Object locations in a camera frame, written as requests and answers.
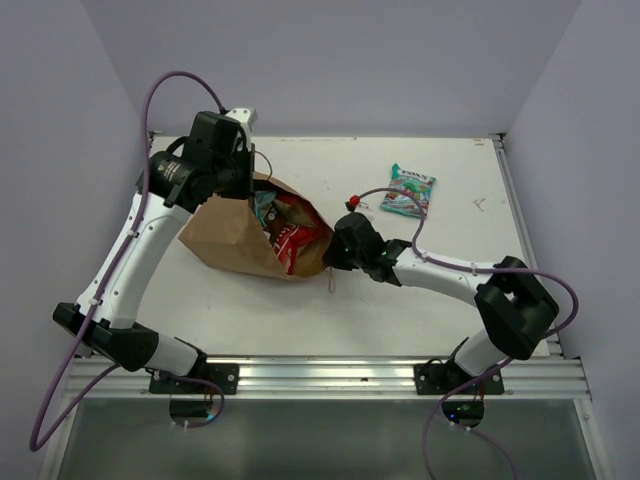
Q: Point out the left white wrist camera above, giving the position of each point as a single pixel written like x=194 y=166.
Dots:
x=246 y=116

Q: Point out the red orange snack bag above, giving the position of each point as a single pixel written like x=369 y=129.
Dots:
x=298 y=211

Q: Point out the teal red Fox's candy bag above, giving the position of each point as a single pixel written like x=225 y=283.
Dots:
x=262 y=203

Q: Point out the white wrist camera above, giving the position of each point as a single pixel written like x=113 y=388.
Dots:
x=246 y=116
x=356 y=204

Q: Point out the mint green Fox's candy bag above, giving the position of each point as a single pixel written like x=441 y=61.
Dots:
x=409 y=193

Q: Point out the aluminium front rail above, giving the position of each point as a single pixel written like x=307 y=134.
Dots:
x=393 y=378

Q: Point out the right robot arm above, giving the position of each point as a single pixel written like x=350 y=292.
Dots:
x=515 y=308

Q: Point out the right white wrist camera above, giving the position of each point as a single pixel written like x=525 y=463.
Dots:
x=356 y=204

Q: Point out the brown white chips bag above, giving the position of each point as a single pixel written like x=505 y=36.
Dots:
x=273 y=220

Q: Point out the aluminium rail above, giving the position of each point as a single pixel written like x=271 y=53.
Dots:
x=524 y=239
x=393 y=378

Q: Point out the brown paper bag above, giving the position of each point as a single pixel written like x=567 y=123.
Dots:
x=225 y=234

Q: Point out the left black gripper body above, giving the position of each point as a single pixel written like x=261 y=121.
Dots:
x=235 y=173

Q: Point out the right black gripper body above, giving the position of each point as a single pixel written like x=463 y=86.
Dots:
x=341 y=257

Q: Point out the aluminium right side rail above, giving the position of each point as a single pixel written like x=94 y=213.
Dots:
x=524 y=239

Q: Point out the red cassava chips bag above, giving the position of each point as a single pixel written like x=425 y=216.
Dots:
x=289 y=241

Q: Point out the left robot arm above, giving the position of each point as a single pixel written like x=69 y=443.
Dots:
x=215 y=158

